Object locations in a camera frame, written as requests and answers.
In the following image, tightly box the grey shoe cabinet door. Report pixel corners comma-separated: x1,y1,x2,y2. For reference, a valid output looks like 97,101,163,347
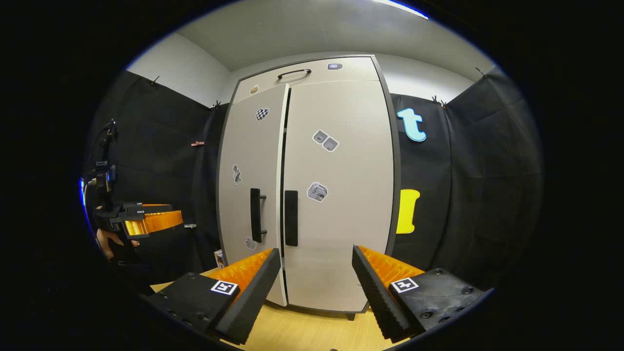
218,84,289,307
282,79,395,312

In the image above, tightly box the grey cabinet drawer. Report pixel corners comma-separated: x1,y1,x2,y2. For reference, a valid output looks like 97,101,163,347
233,56,381,104

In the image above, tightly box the grey shoe cabinet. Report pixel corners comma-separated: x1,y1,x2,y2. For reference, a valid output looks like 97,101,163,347
216,55,402,320

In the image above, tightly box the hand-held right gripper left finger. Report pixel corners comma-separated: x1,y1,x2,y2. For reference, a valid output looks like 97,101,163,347
145,248,282,345

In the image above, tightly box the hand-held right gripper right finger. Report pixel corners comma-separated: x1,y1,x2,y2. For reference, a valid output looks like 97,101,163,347
351,245,486,344

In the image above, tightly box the black backdrop cloth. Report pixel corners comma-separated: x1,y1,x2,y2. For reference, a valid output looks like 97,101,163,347
85,66,544,293

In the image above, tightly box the black door handle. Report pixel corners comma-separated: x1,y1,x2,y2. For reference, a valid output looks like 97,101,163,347
285,190,298,247

